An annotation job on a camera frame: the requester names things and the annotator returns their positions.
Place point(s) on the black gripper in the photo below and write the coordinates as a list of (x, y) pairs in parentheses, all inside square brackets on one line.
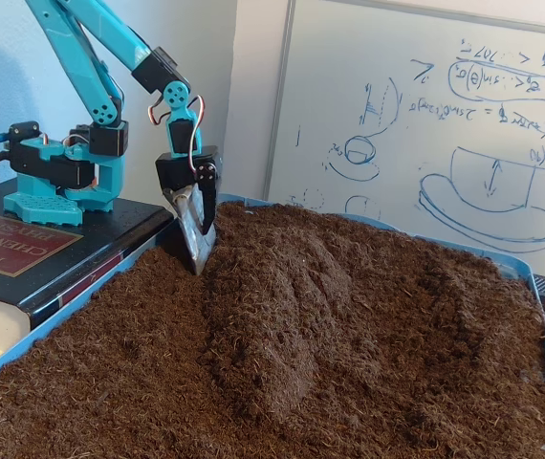
[(173, 173)]

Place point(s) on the silver foil-taped blade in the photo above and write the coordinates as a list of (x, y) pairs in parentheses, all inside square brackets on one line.
[(198, 253)]

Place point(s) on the brown soil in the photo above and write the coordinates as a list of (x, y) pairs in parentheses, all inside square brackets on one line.
[(349, 358)]

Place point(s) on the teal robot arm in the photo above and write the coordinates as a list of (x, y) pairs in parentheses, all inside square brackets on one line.
[(76, 62)]

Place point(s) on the black chemistry physics handbook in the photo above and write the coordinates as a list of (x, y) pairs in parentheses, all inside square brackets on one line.
[(100, 229)]

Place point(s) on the whiteboard with blue drawings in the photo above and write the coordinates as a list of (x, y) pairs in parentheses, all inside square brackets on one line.
[(444, 143)]

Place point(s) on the blue plastic tray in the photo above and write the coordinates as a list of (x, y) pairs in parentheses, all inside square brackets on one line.
[(516, 266)]

